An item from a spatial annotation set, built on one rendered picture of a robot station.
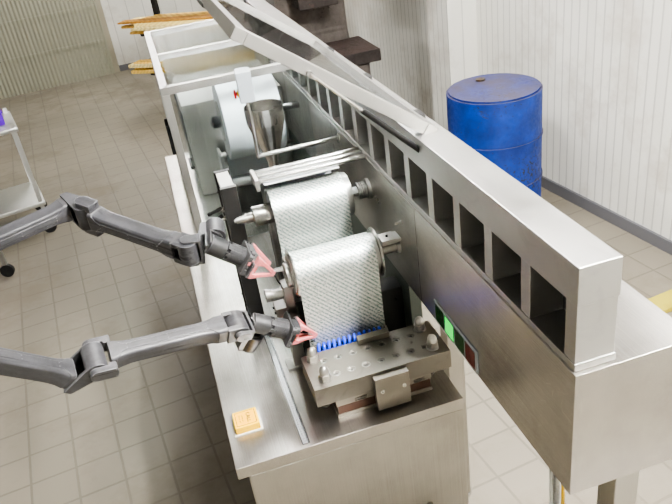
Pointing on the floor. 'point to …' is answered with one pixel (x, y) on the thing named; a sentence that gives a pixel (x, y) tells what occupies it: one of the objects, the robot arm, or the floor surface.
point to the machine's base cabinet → (378, 469)
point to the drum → (501, 122)
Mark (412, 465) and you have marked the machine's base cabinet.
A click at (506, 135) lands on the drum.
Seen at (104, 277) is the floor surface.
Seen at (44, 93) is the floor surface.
